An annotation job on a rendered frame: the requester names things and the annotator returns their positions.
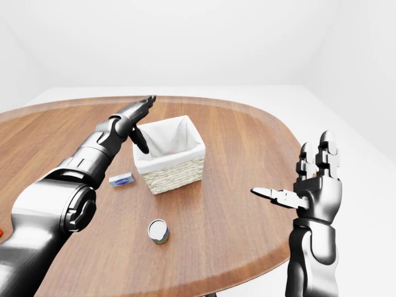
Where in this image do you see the silver robot left hand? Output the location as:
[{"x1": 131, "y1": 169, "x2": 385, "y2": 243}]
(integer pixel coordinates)
[{"x1": 114, "y1": 95, "x2": 157, "y2": 155}]

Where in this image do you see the silver robot right hand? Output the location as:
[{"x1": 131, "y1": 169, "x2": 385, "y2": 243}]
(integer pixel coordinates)
[{"x1": 249, "y1": 130, "x2": 345, "y2": 226}]

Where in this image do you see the white woven basket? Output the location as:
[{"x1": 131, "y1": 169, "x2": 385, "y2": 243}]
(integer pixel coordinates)
[{"x1": 132, "y1": 114, "x2": 206, "y2": 196}]

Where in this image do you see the small blue white box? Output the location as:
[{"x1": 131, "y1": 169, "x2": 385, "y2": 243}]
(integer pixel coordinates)
[{"x1": 109, "y1": 173, "x2": 136, "y2": 189}]

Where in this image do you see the tin can with white lid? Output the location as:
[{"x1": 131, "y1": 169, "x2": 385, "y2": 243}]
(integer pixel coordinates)
[{"x1": 147, "y1": 218, "x2": 170, "y2": 246}]

